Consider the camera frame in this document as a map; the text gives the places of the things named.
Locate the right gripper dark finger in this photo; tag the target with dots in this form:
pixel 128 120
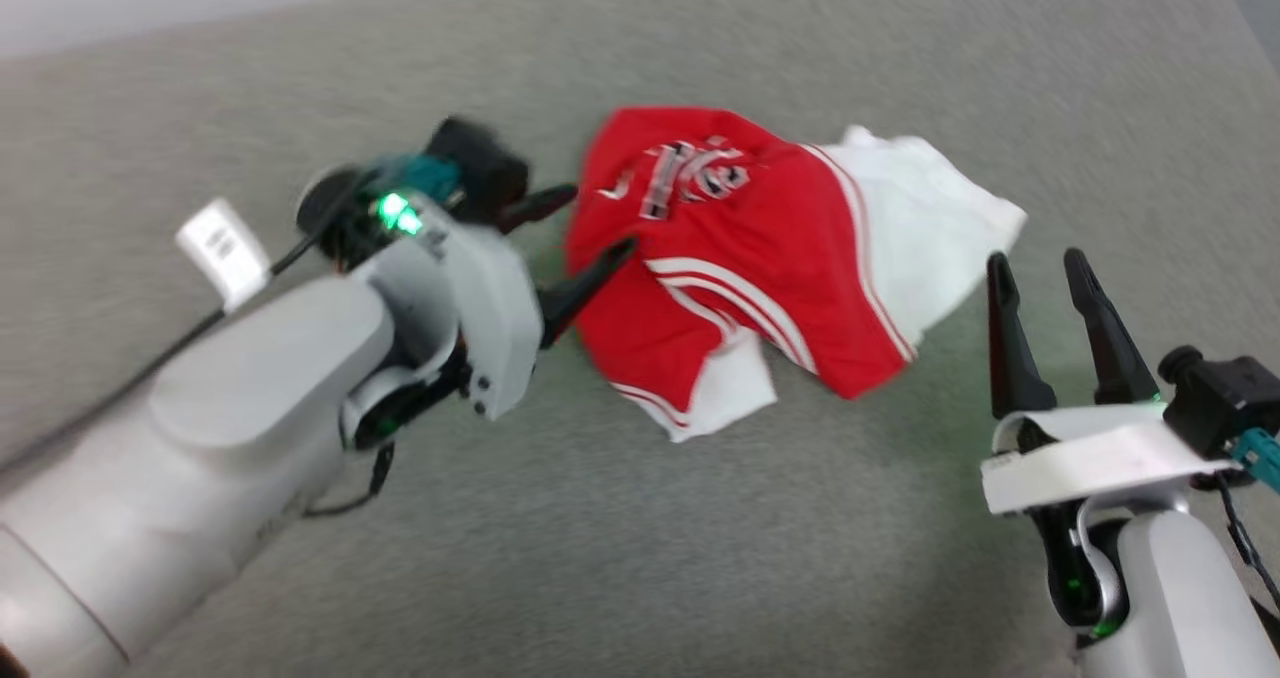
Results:
pixel 1108 343
pixel 1012 348

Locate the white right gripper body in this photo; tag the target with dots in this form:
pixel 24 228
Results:
pixel 1090 453

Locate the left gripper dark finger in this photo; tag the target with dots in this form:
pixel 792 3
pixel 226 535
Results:
pixel 535 208
pixel 585 283

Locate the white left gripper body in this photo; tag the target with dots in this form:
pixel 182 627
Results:
pixel 495 298

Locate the red and white garment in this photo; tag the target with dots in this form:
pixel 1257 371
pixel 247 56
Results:
pixel 740 258

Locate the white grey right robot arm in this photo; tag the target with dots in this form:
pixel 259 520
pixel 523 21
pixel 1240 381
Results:
pixel 1180 598

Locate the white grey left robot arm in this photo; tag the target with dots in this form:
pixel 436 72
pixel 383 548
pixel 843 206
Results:
pixel 200 458

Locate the white printed label tag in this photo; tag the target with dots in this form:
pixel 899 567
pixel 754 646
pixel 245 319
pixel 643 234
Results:
pixel 222 250

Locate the grey fabric sofa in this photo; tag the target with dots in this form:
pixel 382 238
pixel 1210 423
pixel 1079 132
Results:
pixel 700 558

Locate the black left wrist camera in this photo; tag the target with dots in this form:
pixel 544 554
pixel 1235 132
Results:
pixel 480 163

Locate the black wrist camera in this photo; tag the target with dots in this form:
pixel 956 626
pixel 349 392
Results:
pixel 480 163
pixel 1220 398

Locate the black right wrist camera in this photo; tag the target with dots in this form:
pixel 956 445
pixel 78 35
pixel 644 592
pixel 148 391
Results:
pixel 1220 398

